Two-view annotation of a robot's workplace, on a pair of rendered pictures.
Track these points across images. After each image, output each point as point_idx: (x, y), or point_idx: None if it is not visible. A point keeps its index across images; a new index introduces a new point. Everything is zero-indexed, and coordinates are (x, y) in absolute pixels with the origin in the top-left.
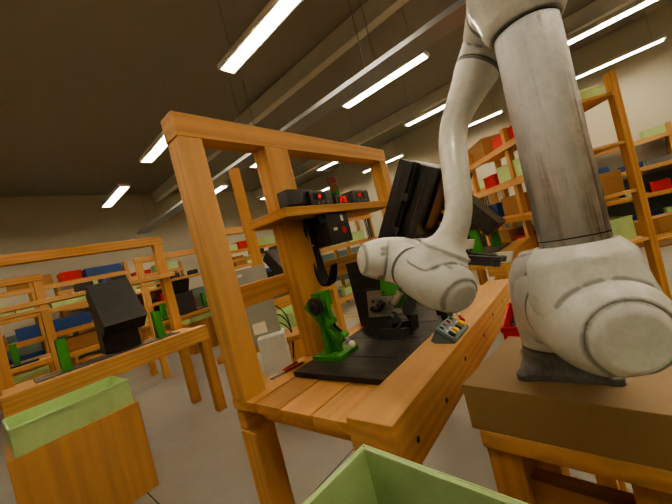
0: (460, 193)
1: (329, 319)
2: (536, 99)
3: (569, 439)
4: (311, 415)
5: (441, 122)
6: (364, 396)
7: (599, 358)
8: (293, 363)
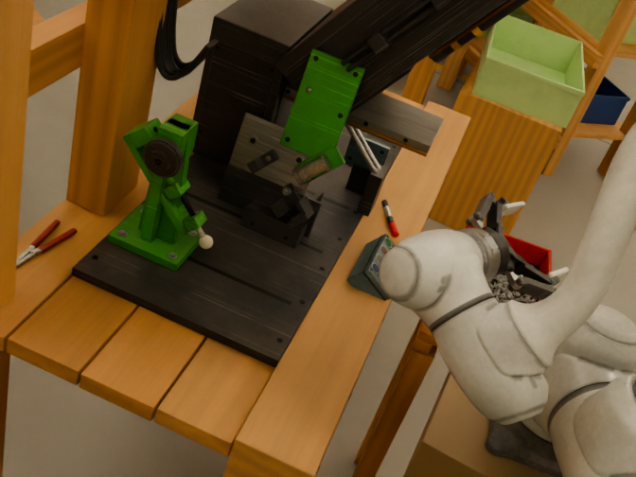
0: (602, 283)
1: (178, 185)
2: None
3: None
4: (155, 406)
5: None
6: (244, 384)
7: None
8: (53, 227)
